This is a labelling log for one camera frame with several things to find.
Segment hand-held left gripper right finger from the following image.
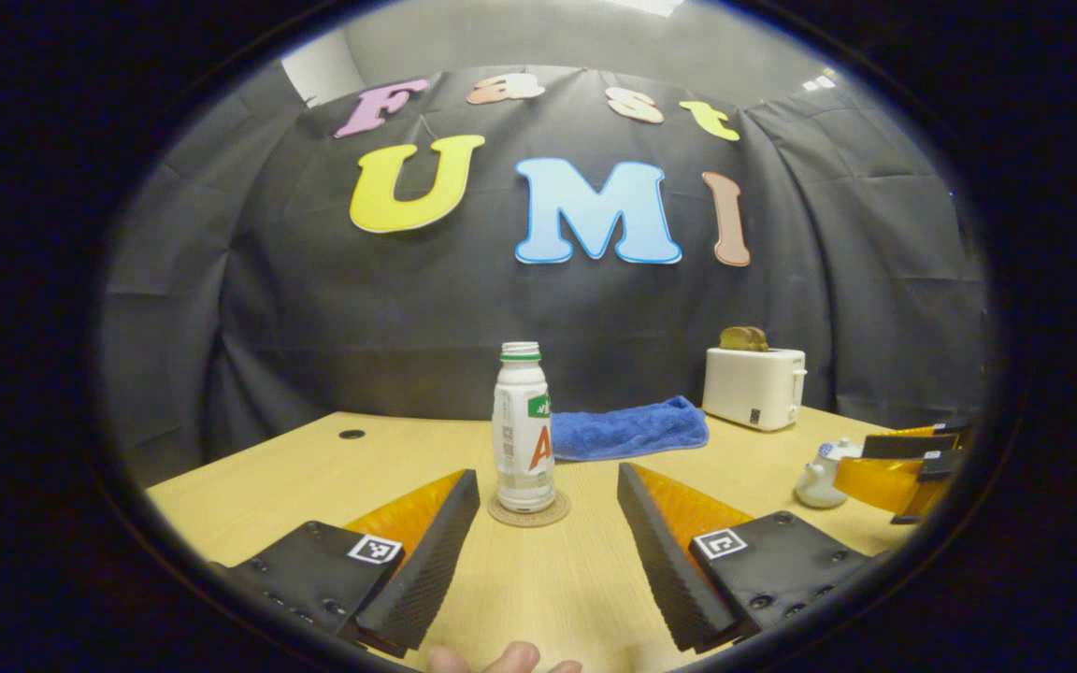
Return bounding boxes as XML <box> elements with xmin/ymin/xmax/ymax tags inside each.
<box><xmin>617</xmin><ymin>462</ymin><xmax>876</xmax><ymax>653</ymax></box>

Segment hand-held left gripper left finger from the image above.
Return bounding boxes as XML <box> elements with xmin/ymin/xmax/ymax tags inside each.
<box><xmin>221</xmin><ymin>469</ymin><xmax>481</xmax><ymax>658</ymax></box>

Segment white blue-patterned teacup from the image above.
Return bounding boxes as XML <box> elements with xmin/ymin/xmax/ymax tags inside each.
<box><xmin>794</xmin><ymin>451</ymin><xmax>855</xmax><ymax>509</ymax></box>

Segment white plastic water bottle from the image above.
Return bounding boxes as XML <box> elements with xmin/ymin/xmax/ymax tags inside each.
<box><xmin>492</xmin><ymin>341</ymin><xmax>557</xmax><ymax>513</ymax></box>

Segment blue towel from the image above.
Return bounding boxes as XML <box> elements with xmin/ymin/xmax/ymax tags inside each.
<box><xmin>550</xmin><ymin>395</ymin><xmax>710</xmax><ymax>462</ymax></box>

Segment white toaster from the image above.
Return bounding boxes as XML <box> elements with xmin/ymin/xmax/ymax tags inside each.
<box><xmin>702</xmin><ymin>347</ymin><xmax>808</xmax><ymax>432</ymax></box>

